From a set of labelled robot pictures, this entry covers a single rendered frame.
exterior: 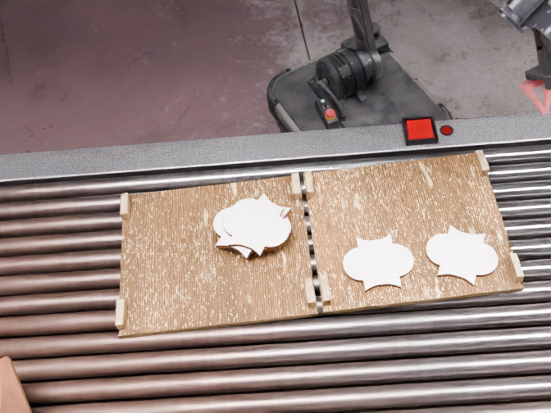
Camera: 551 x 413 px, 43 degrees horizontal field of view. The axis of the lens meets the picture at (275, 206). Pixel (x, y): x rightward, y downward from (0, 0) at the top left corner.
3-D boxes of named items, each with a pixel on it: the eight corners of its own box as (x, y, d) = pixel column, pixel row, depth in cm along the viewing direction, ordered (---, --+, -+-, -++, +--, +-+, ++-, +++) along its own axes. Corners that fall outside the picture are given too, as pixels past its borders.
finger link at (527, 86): (549, 124, 131) (542, 79, 127) (523, 118, 137) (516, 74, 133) (577, 111, 133) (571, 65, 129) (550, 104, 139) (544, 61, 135)
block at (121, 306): (119, 305, 145) (115, 298, 143) (128, 303, 145) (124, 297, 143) (117, 331, 142) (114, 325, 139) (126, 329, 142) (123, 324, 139)
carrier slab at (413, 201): (303, 177, 161) (302, 173, 160) (479, 156, 161) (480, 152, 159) (323, 315, 142) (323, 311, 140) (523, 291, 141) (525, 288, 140)
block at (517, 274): (505, 258, 144) (507, 251, 142) (514, 256, 144) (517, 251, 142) (513, 283, 141) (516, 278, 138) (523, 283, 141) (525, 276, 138)
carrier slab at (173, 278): (125, 198, 162) (123, 195, 160) (299, 178, 161) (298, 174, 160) (119, 339, 142) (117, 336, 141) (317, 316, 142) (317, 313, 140)
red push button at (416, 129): (404, 124, 168) (405, 120, 167) (430, 121, 168) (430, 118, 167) (408, 142, 165) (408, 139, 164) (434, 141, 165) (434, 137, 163)
